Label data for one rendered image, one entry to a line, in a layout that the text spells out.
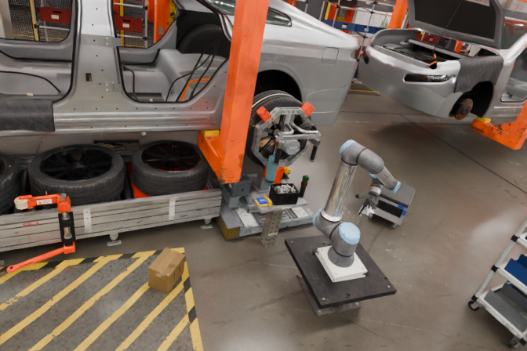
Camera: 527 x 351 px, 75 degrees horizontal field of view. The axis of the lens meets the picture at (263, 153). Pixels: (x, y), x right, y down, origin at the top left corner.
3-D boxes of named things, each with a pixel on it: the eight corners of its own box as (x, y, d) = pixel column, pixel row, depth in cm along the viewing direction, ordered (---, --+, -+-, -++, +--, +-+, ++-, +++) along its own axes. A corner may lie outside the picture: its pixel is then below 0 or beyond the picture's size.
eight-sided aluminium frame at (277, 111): (300, 161, 319) (314, 106, 294) (304, 164, 314) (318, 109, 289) (247, 166, 294) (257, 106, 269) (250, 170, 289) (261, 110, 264)
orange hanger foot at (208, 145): (213, 143, 333) (217, 110, 317) (233, 171, 293) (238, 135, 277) (196, 144, 326) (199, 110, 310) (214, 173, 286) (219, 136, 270)
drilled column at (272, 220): (270, 237, 306) (278, 199, 287) (274, 245, 299) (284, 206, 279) (259, 239, 302) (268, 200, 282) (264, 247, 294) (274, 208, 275)
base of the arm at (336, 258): (357, 266, 241) (361, 257, 236) (332, 268, 237) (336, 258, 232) (347, 246, 257) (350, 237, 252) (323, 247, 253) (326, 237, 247)
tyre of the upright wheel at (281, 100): (221, 145, 303) (278, 162, 342) (230, 159, 285) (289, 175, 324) (256, 77, 285) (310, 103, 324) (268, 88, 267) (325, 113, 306)
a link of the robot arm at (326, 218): (326, 242, 242) (360, 151, 205) (308, 227, 252) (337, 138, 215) (339, 234, 252) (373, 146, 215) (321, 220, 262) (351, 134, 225)
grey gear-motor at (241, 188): (231, 185, 355) (236, 155, 338) (248, 209, 323) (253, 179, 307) (215, 186, 346) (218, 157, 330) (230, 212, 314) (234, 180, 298)
